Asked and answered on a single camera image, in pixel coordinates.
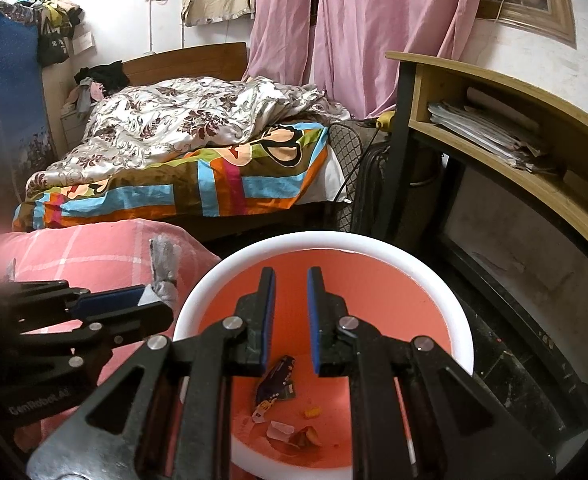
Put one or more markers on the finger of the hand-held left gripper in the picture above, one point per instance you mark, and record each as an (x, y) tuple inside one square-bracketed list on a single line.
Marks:
[(108, 301), (133, 319)]

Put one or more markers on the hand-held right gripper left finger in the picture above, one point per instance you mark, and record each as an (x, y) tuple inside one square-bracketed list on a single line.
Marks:
[(269, 315)]

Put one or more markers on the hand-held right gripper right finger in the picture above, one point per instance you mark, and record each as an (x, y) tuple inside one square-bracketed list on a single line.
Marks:
[(315, 320)]

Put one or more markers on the dark blue snack wrapper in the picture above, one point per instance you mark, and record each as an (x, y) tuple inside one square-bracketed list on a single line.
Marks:
[(276, 375)]

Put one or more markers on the silver crinkled wrapper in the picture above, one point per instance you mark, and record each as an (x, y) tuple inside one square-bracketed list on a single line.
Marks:
[(166, 260)]

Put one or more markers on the orange bucket with white rim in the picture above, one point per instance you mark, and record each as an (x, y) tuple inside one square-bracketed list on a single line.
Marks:
[(374, 280)]

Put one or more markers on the small yellow scrap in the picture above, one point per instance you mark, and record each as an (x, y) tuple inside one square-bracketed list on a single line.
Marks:
[(311, 412)]

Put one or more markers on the white paper label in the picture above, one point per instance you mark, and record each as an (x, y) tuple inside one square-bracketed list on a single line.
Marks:
[(280, 430)]

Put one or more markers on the red snack wrapper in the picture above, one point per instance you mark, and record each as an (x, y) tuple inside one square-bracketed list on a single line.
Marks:
[(306, 438)]

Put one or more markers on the pink plaid blanket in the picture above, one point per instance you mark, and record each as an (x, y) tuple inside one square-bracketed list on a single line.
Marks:
[(98, 255)]

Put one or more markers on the white nightstand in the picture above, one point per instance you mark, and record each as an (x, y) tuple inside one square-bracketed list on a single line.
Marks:
[(73, 127)]

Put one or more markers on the white floral quilt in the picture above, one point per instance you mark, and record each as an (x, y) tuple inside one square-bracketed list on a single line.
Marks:
[(173, 115)]

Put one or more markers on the small yellow object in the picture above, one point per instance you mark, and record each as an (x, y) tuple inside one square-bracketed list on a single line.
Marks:
[(385, 121)]

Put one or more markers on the pile of clothes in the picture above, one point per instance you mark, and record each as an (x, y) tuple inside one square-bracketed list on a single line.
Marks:
[(101, 77)]

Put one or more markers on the blue dotted fabric wardrobe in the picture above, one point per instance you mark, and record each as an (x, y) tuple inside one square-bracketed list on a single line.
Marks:
[(8, 100)]

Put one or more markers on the wooden headboard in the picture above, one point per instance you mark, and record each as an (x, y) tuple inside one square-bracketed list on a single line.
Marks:
[(183, 62)]

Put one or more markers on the stack of papers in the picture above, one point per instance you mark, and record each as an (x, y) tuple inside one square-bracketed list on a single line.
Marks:
[(484, 130)]

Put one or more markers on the black bag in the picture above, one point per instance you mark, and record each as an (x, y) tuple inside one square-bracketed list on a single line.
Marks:
[(53, 45)]

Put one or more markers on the pink curtain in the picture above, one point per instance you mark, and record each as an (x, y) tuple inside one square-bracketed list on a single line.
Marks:
[(374, 35)]

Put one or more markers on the clothes heap on wardrobe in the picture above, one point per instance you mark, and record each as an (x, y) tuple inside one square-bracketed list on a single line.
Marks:
[(58, 10)]

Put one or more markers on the wooden desk with shelf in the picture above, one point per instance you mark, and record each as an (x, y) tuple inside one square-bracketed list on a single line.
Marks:
[(549, 110)]

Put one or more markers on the gold framed picture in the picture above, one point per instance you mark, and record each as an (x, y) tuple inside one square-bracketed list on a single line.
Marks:
[(559, 15)]

